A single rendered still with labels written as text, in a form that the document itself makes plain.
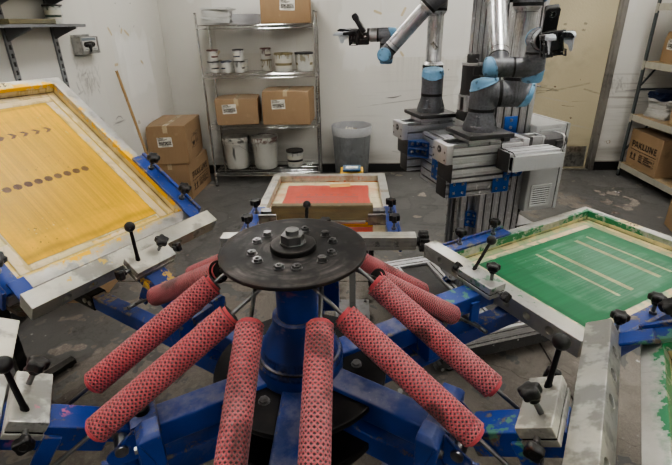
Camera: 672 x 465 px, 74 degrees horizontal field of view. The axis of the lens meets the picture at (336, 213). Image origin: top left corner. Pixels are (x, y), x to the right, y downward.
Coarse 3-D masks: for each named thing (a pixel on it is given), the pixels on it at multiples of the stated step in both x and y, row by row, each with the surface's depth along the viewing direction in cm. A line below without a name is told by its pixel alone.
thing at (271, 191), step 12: (276, 180) 227; (288, 180) 234; (300, 180) 234; (312, 180) 233; (324, 180) 233; (336, 180) 233; (348, 180) 233; (360, 180) 233; (372, 180) 232; (384, 180) 224; (276, 192) 221; (384, 192) 208; (264, 204) 197; (384, 204) 194
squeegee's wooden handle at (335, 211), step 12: (276, 204) 178; (288, 204) 178; (300, 204) 178; (312, 204) 177; (324, 204) 177; (336, 204) 177; (348, 204) 177; (360, 204) 176; (372, 204) 176; (288, 216) 179; (300, 216) 178; (312, 216) 178; (324, 216) 178; (336, 216) 178; (348, 216) 178; (360, 216) 178
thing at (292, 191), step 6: (288, 186) 229; (294, 186) 228; (300, 186) 228; (306, 186) 228; (312, 186) 228; (318, 186) 228; (324, 186) 228; (288, 192) 220; (294, 192) 220; (300, 192) 220; (306, 192) 220; (312, 192) 220; (318, 192) 220; (324, 192) 219; (288, 198) 213; (294, 198) 213
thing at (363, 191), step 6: (354, 186) 227; (360, 186) 226; (366, 186) 226; (330, 192) 219; (336, 192) 219; (342, 192) 219; (348, 192) 219; (354, 192) 219; (360, 192) 219; (366, 192) 218; (360, 198) 211; (366, 198) 211; (354, 228) 181; (360, 228) 180; (366, 228) 180; (372, 228) 180
